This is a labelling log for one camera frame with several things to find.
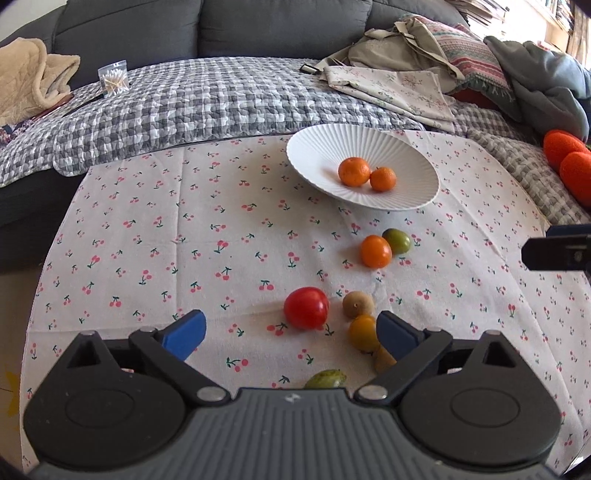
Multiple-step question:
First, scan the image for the stack of books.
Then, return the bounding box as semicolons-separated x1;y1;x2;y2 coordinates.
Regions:
447;0;509;26

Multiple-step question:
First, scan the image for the grey woven blanket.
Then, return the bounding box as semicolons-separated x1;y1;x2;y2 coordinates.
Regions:
449;98;590;225

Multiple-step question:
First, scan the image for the white ribbed plate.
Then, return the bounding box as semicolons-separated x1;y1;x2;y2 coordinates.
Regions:
287;124;440;211

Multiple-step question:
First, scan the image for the green tomato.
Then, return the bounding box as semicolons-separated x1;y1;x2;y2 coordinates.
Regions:
382;228;413;256
304;369;348;389

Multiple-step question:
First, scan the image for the grey checkered quilt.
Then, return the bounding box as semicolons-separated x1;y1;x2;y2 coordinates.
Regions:
1;57;423;186

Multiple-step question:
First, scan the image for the small black device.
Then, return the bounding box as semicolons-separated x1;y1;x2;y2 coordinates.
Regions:
300;64;321;75

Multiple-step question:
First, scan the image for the mandarin orange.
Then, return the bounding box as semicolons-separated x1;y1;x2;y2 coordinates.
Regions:
370;167;398;193
338;157;372;188

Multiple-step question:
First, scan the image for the cherry print tablecloth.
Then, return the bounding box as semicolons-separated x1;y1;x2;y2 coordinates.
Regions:
20;132;590;470

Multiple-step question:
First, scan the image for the brown kiwi fruit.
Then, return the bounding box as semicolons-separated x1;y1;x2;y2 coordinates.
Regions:
342;291;375;320
372;346;397;374

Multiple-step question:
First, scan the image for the bag of cotton swabs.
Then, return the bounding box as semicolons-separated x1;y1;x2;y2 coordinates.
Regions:
97;60;129;98

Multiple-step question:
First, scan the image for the orange tomato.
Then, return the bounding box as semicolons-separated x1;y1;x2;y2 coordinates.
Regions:
360;235;393;269

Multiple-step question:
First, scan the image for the grey sweatshirt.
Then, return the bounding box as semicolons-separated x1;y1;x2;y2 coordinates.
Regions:
484;36;590;142

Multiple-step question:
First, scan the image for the dark yellow tomato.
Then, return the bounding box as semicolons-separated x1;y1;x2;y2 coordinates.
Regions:
348;314;381;353

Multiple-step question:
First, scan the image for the folded floral cloth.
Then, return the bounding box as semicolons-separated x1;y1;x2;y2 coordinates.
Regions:
321;66;455;134

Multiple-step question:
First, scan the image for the dark grey sofa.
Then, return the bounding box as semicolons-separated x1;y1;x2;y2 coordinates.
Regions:
1;0;466;88

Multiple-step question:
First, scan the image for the orange plush toy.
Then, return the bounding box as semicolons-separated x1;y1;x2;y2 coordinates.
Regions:
543;129;591;210

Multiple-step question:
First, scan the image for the striped patterned pillow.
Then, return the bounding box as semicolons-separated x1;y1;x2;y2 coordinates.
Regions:
413;15;517;111

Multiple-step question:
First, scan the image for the red tomato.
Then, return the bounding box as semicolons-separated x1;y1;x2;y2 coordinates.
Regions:
283;287;329;330

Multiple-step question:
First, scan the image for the beige fleece blanket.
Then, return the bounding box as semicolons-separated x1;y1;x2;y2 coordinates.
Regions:
1;37;81;125

